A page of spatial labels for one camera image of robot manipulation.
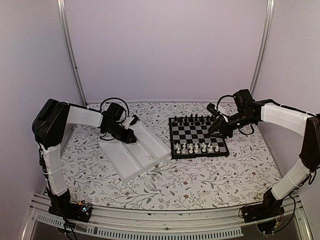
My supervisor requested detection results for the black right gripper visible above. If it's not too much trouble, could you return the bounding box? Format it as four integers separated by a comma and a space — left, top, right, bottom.
207, 111, 256, 139

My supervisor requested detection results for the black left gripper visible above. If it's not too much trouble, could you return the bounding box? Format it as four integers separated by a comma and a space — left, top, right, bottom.
105, 122, 137, 144

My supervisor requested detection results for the black and silver chessboard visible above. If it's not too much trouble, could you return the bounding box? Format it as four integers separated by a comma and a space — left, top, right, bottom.
168, 119, 230, 159

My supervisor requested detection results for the white plastic tray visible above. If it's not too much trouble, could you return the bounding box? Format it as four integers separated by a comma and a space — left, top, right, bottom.
99, 122, 171, 183

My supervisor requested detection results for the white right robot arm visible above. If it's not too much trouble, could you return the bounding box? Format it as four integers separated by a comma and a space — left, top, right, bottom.
207, 89, 320, 218

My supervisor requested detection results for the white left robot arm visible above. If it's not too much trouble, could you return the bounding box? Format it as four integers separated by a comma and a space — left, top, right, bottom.
32, 98, 137, 199

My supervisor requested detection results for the black chess pieces back row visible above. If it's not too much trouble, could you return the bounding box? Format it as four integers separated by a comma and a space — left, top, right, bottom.
169, 113, 216, 123

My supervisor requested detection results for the black chess pawns row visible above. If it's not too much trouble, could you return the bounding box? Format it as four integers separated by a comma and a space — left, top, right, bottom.
171, 118, 216, 127

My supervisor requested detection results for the floral patterned table mat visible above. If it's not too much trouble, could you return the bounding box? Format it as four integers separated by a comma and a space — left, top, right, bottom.
60, 125, 281, 210

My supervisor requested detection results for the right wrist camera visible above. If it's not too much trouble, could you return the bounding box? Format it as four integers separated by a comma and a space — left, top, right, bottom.
206, 103, 229, 121

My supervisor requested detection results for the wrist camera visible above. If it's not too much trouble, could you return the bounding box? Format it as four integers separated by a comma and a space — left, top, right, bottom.
123, 114, 139, 129
206, 103, 229, 121

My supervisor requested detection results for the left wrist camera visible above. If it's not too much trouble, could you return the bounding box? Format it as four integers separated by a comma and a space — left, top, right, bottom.
123, 114, 139, 129

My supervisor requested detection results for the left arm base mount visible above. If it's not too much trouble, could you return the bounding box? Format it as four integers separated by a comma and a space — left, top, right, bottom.
48, 190, 92, 223

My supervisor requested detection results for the front aluminium rail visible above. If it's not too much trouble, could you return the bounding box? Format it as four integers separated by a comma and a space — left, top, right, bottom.
21, 194, 315, 240

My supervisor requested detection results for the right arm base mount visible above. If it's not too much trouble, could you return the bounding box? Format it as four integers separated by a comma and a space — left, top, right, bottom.
239, 194, 285, 235

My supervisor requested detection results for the left aluminium frame post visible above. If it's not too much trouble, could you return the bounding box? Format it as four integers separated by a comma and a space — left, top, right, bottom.
56, 0, 88, 106

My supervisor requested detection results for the aluminium frame post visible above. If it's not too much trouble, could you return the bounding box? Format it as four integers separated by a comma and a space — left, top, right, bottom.
56, 0, 88, 106
249, 0, 275, 95

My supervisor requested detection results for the right aluminium frame post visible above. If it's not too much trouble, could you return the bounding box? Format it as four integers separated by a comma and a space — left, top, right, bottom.
249, 0, 275, 95

